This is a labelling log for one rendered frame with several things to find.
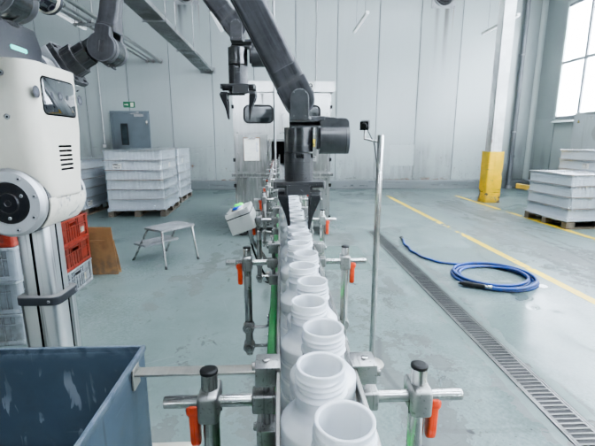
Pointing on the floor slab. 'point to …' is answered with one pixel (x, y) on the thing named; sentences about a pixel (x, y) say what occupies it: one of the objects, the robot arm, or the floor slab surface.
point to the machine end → (247, 183)
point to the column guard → (490, 176)
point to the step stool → (164, 236)
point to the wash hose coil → (487, 282)
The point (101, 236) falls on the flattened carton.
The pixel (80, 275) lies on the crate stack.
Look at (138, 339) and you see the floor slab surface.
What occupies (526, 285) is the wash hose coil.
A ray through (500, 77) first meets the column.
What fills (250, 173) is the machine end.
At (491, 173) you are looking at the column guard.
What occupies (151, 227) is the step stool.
